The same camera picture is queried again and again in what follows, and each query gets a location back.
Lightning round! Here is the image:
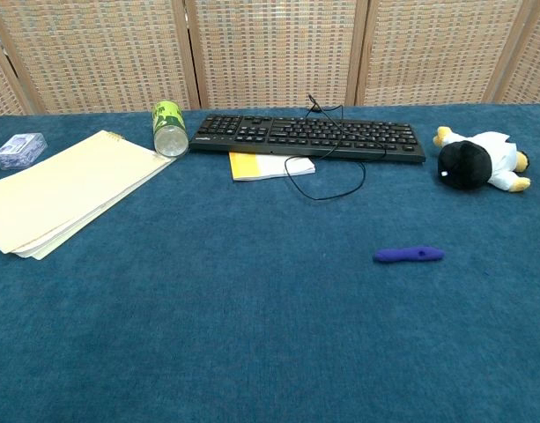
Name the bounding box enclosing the yellow and white booklet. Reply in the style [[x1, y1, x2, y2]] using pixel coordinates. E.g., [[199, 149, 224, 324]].
[[228, 151, 317, 182]]

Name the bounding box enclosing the black head white coat plush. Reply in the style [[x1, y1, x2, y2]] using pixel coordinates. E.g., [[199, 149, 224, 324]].
[[432, 125, 532, 194]]

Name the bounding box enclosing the black computer keyboard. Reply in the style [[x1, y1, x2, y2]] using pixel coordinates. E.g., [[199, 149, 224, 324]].
[[188, 114, 427, 165]]

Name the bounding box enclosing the woven wooden folding screen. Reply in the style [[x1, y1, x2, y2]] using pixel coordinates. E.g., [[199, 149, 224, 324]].
[[0, 0, 540, 118]]

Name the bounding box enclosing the blue table cloth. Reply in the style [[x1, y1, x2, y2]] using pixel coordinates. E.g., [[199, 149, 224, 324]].
[[0, 103, 540, 423]]

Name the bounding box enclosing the clear box of purple cards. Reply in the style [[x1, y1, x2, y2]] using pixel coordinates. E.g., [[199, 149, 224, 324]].
[[0, 132, 48, 171]]

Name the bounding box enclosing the green label plastic bottle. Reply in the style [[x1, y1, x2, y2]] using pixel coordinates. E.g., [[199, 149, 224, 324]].
[[152, 100, 190, 159]]

